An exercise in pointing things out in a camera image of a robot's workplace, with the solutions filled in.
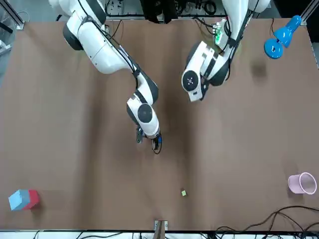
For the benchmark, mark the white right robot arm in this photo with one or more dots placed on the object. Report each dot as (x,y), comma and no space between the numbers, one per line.
(99,49)

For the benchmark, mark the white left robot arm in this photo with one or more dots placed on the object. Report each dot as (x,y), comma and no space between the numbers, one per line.
(199,59)

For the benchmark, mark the small green magnetic cube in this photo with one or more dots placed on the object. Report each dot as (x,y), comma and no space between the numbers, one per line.
(184,193)

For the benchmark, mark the large red cube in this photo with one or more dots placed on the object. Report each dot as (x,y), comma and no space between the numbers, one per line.
(34,198)

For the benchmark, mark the large light blue cube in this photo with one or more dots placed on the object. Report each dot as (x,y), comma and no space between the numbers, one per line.
(18,200)

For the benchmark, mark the pink mesh cup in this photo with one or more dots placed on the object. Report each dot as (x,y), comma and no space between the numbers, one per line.
(295,185)

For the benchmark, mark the blue desk lamp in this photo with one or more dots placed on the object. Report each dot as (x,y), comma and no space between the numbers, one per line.
(289,32)

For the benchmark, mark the aluminium camera post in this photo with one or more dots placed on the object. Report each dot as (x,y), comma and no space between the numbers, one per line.
(160,231)

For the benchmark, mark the aluminium frame post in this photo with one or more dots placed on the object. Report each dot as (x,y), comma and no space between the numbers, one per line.
(17,17)
(307,13)

